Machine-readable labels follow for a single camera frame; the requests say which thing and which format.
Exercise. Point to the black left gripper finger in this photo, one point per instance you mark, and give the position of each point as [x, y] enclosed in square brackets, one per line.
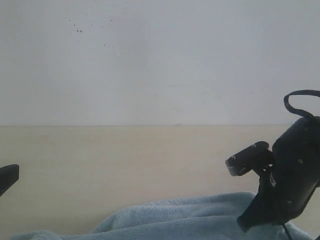
[9, 175]

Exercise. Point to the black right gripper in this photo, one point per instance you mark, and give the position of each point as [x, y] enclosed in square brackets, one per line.
[287, 186]

